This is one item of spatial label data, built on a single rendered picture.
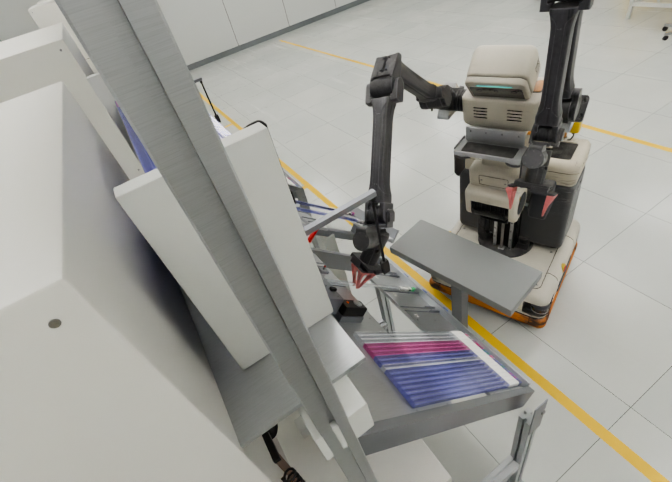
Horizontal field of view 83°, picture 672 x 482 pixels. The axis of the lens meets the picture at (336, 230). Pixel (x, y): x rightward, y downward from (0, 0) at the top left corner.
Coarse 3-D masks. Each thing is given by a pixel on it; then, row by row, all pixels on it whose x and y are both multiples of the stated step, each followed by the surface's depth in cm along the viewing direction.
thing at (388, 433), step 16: (480, 400) 90; (496, 400) 93; (512, 400) 100; (400, 416) 71; (416, 416) 73; (432, 416) 76; (448, 416) 80; (464, 416) 86; (480, 416) 92; (368, 432) 64; (384, 432) 66; (400, 432) 70; (416, 432) 75; (432, 432) 79; (368, 448) 66; (384, 448) 70
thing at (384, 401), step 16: (336, 320) 96; (368, 320) 104; (352, 336) 92; (368, 368) 83; (368, 384) 78; (384, 384) 80; (368, 400) 73; (384, 400) 75; (400, 400) 78; (384, 416) 71
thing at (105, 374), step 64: (0, 128) 58; (64, 128) 53; (0, 192) 39; (64, 192) 37; (0, 256) 30; (64, 256) 28; (128, 256) 47; (0, 320) 25; (64, 320) 27; (128, 320) 34; (192, 320) 65; (0, 384) 27; (64, 384) 30; (128, 384) 33; (192, 384) 42; (0, 448) 29; (64, 448) 33; (128, 448) 36; (192, 448) 41; (256, 448) 56
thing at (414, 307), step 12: (384, 276) 143; (396, 276) 148; (396, 300) 126; (408, 300) 131; (420, 300) 137; (408, 312) 122; (420, 312) 126; (432, 312) 131; (420, 324) 117; (432, 324) 122; (444, 324) 126
